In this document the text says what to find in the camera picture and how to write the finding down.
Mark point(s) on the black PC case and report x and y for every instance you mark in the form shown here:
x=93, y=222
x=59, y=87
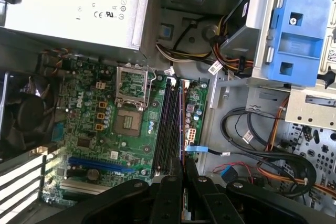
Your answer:
x=236, y=95

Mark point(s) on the metal socket cover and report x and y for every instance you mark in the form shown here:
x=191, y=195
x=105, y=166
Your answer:
x=119, y=85

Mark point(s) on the green motherboard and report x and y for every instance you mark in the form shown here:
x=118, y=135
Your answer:
x=131, y=153

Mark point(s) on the CPU socket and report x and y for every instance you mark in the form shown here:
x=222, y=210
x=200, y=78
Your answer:
x=128, y=122

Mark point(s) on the metal disk bay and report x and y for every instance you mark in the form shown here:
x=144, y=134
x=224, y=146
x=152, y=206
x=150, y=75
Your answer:
x=323, y=161

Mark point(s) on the blue plastic drive latch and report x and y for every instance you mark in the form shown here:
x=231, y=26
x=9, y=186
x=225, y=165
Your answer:
x=302, y=45

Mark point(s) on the blue connector tab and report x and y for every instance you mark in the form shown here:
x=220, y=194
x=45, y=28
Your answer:
x=197, y=149

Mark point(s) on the black case fan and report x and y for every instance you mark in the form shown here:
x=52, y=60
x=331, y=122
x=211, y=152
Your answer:
x=29, y=111

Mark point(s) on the grey expansion slot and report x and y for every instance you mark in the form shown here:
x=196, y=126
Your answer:
x=84, y=186

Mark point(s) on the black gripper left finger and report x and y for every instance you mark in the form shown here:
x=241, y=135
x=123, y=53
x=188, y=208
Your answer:
x=168, y=200

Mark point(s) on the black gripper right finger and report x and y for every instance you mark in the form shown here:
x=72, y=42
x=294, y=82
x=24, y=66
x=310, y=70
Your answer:
x=210, y=203

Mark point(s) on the grey power supply unit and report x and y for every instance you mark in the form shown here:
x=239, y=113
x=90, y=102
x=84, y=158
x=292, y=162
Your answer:
x=65, y=11

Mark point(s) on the metal drive cage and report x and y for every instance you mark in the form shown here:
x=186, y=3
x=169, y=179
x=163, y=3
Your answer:
x=262, y=19

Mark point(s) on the blue square board component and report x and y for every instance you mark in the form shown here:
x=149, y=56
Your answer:
x=57, y=132

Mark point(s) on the metal locking lever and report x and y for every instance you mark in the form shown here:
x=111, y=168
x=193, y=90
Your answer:
x=150, y=85

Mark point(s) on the blue expansion slot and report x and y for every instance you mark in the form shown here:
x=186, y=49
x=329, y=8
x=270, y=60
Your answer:
x=99, y=165

